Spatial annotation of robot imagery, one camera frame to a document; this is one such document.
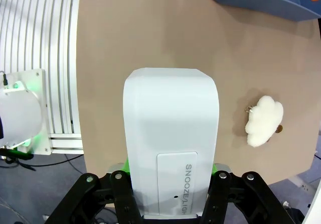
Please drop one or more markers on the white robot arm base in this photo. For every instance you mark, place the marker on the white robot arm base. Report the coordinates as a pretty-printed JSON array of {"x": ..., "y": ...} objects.
[{"x": 18, "y": 117}]

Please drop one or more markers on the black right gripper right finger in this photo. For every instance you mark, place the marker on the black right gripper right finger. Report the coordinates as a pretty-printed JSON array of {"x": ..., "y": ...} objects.
[{"x": 232, "y": 196}]

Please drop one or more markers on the silver aluminium profile frame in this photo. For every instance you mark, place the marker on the silver aluminium profile frame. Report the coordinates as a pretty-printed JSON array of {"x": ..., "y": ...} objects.
[{"x": 42, "y": 58}]

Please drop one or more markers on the white digital alarm clock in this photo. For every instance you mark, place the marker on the white digital alarm clock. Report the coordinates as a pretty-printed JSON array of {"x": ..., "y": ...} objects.
[{"x": 173, "y": 136}]

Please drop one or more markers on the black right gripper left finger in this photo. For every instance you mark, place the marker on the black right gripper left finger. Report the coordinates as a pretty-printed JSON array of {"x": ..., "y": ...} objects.
[{"x": 114, "y": 196}]

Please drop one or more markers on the white square mounting plate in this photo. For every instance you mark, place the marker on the white square mounting plate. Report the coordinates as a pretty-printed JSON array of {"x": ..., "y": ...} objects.
[{"x": 42, "y": 113}]

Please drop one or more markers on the small brown coin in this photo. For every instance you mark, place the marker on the small brown coin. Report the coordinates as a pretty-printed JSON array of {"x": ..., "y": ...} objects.
[{"x": 279, "y": 129}]

